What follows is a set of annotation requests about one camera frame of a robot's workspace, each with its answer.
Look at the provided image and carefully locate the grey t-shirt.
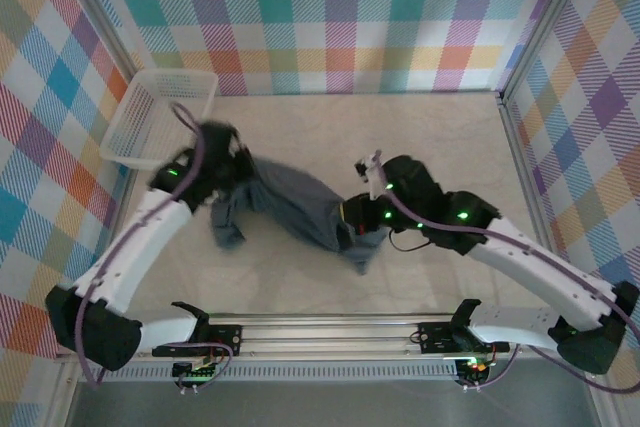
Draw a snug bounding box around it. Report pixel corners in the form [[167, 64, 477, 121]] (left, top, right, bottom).
[[209, 156, 387, 277]]

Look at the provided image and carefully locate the white plastic mesh basket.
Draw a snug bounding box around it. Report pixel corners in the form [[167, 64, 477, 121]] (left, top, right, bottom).
[[98, 69, 220, 172]]

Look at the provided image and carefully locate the right controller circuit board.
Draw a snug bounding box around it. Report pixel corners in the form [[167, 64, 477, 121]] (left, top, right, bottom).
[[457, 356, 496, 379]]

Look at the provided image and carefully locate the controller circuit board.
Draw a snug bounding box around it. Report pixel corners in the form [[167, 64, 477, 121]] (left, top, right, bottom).
[[457, 356, 496, 379], [172, 360, 221, 383]]

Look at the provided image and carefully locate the left controller circuit board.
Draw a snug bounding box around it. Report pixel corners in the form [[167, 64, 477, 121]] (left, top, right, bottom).
[[172, 360, 221, 383]]

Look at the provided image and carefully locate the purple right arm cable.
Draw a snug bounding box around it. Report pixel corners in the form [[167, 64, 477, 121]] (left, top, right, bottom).
[[372, 166, 640, 395]]

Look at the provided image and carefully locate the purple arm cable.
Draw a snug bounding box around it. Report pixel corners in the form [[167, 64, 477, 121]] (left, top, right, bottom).
[[372, 166, 640, 395], [74, 101, 237, 394]]

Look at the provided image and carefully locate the aluminium table side rail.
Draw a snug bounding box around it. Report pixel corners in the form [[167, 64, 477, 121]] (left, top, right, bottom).
[[498, 90, 551, 253], [93, 166, 139, 293]]

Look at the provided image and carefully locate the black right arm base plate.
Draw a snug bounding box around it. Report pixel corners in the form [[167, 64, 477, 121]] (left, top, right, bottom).
[[417, 321, 511, 356]]

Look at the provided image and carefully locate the grey slotted cable duct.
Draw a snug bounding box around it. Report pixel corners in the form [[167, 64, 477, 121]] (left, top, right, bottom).
[[79, 364, 461, 382]]

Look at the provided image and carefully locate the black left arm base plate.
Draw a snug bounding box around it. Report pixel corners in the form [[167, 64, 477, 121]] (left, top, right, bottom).
[[151, 324, 245, 359]]

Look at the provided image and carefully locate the aluminium frame post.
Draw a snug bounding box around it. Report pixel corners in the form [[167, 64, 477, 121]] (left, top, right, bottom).
[[582, 371, 619, 427], [57, 0, 145, 93], [43, 366, 84, 427], [497, 0, 601, 103]]

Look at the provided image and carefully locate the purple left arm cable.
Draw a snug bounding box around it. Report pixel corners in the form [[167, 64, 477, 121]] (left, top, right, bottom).
[[74, 101, 237, 394]]

